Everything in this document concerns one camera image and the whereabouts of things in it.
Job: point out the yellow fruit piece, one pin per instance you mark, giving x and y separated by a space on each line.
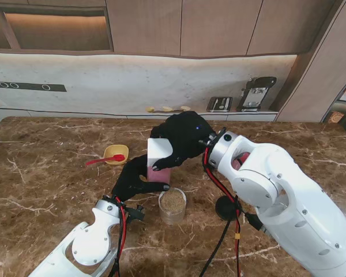
150 109
186 108
167 108

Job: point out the round wooden ornament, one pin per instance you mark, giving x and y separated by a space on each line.
336 116

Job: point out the black wall control panel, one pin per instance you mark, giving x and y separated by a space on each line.
26 86

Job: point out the red plastic measuring spoon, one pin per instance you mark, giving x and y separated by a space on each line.
103 160

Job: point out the lit open shelf niche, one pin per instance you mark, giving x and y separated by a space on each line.
46 29

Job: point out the tall wooden cabinet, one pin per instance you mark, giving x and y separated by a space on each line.
311 72

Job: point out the wooden cutting board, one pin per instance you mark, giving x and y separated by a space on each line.
176 110

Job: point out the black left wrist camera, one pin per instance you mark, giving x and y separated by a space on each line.
137 214

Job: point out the black espresso machine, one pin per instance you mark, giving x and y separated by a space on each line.
255 92

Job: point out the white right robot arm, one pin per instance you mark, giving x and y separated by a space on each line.
291 202

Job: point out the black silver toaster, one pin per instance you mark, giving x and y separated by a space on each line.
219 104

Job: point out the wooden wall cabinets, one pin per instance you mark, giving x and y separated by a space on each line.
190 26

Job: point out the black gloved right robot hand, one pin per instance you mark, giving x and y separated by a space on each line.
187 132

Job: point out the white square container lid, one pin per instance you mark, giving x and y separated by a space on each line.
158 151

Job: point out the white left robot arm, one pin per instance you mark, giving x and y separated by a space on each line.
83 242

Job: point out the pink container with white lid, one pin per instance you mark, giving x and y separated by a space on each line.
160 176

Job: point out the clear jar of grain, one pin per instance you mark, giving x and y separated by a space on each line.
172 205

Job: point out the pink plastic measuring cup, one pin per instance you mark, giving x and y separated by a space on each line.
237 161

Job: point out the black round jar lid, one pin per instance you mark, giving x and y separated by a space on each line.
225 209

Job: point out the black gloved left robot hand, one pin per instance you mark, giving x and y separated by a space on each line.
129 181

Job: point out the yellow plastic bowl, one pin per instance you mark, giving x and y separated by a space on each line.
115 150

